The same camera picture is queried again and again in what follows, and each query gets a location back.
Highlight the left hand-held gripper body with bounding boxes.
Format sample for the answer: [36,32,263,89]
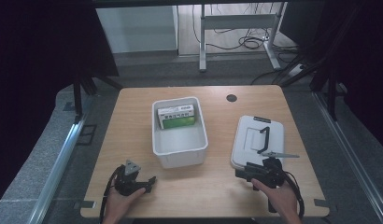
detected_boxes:
[112,159,150,197]

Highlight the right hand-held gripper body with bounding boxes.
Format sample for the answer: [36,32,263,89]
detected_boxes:
[253,150,301,190]

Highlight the white lid with black handle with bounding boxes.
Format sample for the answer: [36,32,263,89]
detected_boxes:
[230,115,286,172]

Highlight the person's left hand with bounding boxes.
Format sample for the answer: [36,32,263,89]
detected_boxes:
[103,187,147,219]

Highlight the person's right hand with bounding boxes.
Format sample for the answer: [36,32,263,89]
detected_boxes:
[250,177,299,218]

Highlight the white plastic storage box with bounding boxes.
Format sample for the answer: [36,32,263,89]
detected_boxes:
[151,96,209,170]

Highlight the green and white carton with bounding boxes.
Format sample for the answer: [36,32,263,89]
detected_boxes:
[157,104,197,131]

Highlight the black metal stand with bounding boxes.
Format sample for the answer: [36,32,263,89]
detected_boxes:
[71,70,124,123]
[278,46,349,122]

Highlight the white power strip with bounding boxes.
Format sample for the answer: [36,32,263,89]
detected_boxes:
[285,63,306,79]

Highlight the black curtain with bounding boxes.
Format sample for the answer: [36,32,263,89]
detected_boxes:
[305,0,383,153]
[0,0,121,206]

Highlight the white cabinet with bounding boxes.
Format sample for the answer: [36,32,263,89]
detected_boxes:
[95,5,178,54]

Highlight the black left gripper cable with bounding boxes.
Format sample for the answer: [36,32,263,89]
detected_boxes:
[98,165,125,224]

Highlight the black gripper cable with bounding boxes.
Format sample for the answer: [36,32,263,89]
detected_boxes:
[282,171,306,219]
[98,165,125,224]

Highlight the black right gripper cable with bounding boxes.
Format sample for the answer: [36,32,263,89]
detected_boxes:
[282,171,306,219]

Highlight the black table corner bracket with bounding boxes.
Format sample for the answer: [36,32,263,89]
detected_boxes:
[313,198,330,209]
[73,200,96,210]

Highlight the aluminium floor rail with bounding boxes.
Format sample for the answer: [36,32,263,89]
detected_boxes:
[312,91,383,224]
[26,114,89,224]

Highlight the black floor cables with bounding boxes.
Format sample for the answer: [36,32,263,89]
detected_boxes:
[191,3,301,63]

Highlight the white metal desk frame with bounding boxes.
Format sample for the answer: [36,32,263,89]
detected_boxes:
[198,2,287,73]

